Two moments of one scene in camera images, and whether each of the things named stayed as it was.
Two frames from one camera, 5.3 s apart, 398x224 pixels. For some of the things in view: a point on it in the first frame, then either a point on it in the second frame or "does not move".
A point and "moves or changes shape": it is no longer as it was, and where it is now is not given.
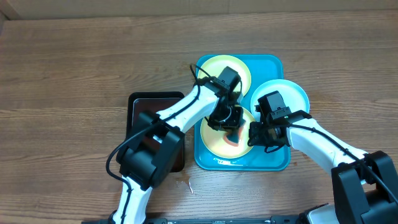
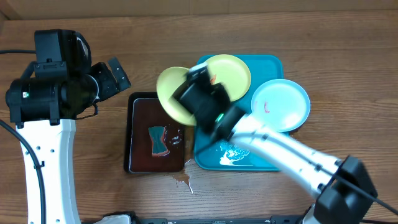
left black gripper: x=234 y=124 to x=101 y=71
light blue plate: x=293 y=94 does not move
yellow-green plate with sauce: x=215 y=66 does not move
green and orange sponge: x=232 y=136 moves or changes shape
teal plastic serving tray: x=264 y=68 does not move
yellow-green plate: x=214 y=142 to x=170 y=80
